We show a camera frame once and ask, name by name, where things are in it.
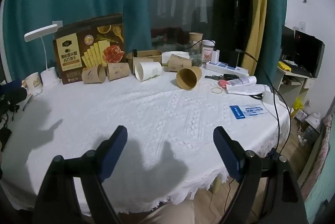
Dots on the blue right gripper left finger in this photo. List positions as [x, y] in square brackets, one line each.
[110, 151]

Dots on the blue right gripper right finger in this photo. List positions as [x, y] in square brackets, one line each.
[231, 152]

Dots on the white paper cup green print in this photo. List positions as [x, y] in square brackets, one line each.
[147, 70]

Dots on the kraft paper cup leftmost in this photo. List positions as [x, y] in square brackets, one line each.
[95, 74]

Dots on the kraft paper cup open front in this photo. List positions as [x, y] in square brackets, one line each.
[187, 78]

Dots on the kraft paper cup lying right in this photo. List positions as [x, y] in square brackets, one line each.
[176, 63]

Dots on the upright kraft cup back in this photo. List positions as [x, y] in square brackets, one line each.
[195, 40]

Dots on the white cartoon mug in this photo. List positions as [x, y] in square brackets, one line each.
[33, 84]

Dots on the blue white leaflet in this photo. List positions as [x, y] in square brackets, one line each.
[248, 111]

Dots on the rubber band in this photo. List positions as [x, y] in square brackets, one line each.
[216, 90]

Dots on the white papers stack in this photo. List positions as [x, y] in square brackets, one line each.
[245, 86]

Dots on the pink round object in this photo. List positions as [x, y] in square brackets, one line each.
[223, 83]

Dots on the white tablecloth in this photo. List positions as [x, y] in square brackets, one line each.
[169, 154]

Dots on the white power strip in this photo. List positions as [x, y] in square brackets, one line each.
[223, 68]

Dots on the white desk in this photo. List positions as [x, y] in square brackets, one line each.
[292, 86]

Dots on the yellow curtain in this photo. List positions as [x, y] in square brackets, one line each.
[257, 28]

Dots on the brown cracker box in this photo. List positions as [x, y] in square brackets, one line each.
[88, 43]

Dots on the kraft paper bowl container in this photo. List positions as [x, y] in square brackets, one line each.
[155, 55]

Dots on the clear jar white lid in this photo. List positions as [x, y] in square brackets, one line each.
[207, 48]

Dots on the black monitor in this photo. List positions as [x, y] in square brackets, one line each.
[303, 53]

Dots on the teal curtain right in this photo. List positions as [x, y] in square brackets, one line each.
[271, 43]

